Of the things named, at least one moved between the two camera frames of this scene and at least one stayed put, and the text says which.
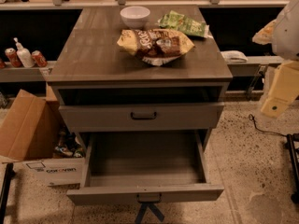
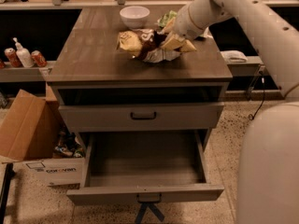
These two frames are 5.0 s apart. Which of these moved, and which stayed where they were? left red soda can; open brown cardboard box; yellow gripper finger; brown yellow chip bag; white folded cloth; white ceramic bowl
Moved: brown yellow chip bag; yellow gripper finger
Stayed: white ceramic bowl; white folded cloth; open brown cardboard box; left red soda can
